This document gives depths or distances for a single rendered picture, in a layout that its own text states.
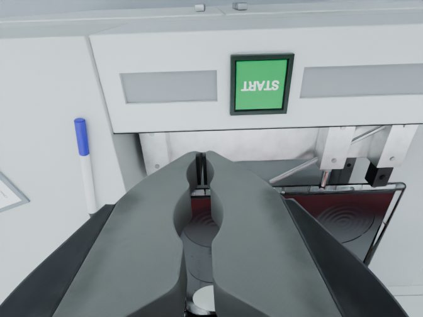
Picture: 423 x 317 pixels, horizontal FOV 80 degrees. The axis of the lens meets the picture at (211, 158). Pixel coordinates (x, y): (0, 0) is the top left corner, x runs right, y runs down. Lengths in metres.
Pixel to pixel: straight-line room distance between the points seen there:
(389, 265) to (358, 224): 0.30
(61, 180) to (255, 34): 0.26
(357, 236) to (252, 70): 0.38
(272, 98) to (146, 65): 0.12
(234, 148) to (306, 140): 0.10
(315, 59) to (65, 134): 0.25
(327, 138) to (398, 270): 0.53
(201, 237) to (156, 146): 0.19
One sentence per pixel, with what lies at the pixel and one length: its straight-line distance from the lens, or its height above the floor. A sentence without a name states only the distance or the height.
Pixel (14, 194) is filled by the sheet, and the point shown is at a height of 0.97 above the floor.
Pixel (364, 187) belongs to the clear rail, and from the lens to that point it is 0.45.
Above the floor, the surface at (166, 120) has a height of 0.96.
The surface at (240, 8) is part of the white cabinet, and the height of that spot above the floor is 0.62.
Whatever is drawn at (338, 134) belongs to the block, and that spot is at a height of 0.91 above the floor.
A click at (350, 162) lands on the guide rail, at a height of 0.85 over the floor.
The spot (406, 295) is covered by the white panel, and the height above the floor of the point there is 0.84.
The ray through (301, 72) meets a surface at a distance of 0.26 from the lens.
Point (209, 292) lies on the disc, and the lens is 0.60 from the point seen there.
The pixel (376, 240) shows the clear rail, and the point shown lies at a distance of 0.55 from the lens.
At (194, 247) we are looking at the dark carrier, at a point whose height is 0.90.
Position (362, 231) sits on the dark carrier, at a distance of 0.52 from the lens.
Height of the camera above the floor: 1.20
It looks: 58 degrees down
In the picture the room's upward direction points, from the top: 179 degrees clockwise
